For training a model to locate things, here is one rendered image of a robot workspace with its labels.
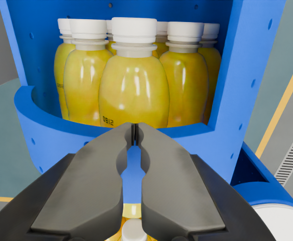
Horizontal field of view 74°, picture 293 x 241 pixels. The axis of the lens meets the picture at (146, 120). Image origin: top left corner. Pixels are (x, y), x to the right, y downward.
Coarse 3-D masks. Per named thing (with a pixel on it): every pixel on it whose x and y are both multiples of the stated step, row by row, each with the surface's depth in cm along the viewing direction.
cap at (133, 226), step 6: (126, 222) 30; (132, 222) 30; (138, 222) 30; (126, 228) 30; (132, 228) 30; (138, 228) 30; (126, 234) 29; (132, 234) 29; (138, 234) 29; (144, 234) 29; (126, 240) 28; (132, 240) 28; (138, 240) 28; (144, 240) 29
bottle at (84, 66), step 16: (80, 48) 21; (96, 48) 21; (80, 64) 20; (96, 64) 20; (64, 80) 22; (80, 80) 20; (96, 80) 21; (80, 96) 21; (96, 96) 21; (80, 112) 22; (96, 112) 22
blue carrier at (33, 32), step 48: (0, 0) 19; (48, 0) 26; (96, 0) 31; (144, 0) 33; (192, 0) 31; (240, 0) 11; (48, 48) 28; (240, 48) 13; (48, 96) 29; (240, 96) 15; (48, 144) 16; (192, 144) 15; (240, 144) 20
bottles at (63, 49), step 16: (64, 32) 25; (160, 32) 30; (208, 32) 25; (64, 48) 26; (160, 48) 30; (208, 48) 26; (64, 64) 26; (208, 64) 26; (64, 96) 28; (208, 96) 27; (64, 112) 29; (208, 112) 29
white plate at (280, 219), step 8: (256, 208) 47; (264, 208) 47; (272, 208) 47; (280, 208) 47; (288, 208) 47; (264, 216) 48; (272, 216) 48; (280, 216) 49; (288, 216) 49; (272, 224) 50; (280, 224) 50; (288, 224) 50; (272, 232) 52; (280, 232) 52; (288, 232) 52; (280, 240) 53; (288, 240) 53
